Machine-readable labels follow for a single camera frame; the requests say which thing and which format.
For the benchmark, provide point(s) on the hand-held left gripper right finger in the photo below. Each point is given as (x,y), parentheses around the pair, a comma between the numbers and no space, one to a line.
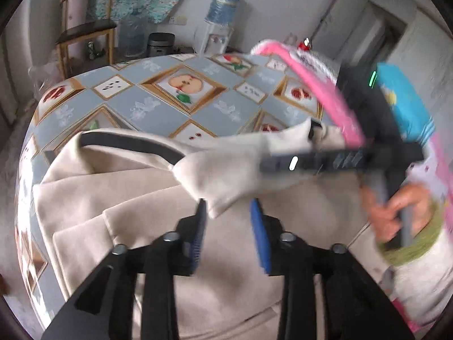
(258,237)

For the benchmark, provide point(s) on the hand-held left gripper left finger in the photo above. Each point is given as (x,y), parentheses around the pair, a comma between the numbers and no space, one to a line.
(200,233)

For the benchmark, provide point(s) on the cream jacket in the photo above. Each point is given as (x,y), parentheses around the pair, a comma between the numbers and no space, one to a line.
(141,202)

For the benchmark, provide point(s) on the person's right forearm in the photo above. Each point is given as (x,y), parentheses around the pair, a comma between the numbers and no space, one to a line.
(424,272)

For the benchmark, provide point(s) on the person's right hand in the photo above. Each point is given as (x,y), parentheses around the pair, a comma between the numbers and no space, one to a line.
(384,219)

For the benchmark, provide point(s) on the white door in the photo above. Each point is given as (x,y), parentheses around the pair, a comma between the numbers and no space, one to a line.
(354,24)

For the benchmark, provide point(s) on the small red and white object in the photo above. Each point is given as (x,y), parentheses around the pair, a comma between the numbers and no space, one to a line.
(305,44)

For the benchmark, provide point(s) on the fruit print tablecloth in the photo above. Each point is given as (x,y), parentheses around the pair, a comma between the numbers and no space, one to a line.
(148,102)

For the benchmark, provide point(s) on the white water dispenser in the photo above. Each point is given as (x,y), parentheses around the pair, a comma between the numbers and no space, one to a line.
(216,40)

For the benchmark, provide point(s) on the dark rice cooker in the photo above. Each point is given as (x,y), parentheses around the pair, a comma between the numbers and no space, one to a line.
(161,44)

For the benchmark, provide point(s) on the blue water bottle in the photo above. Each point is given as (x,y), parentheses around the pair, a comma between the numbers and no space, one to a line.
(223,5)

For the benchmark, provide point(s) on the clear empty water jug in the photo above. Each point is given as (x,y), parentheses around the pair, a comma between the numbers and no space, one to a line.
(132,35)

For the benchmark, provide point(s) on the wooden chair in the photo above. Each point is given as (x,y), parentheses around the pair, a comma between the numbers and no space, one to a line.
(85,30)

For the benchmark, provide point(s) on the pale pink roll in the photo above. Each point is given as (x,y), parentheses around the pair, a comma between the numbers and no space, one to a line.
(76,7)

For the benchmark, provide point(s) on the white wall socket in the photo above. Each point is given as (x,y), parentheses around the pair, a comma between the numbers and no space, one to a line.
(178,20)

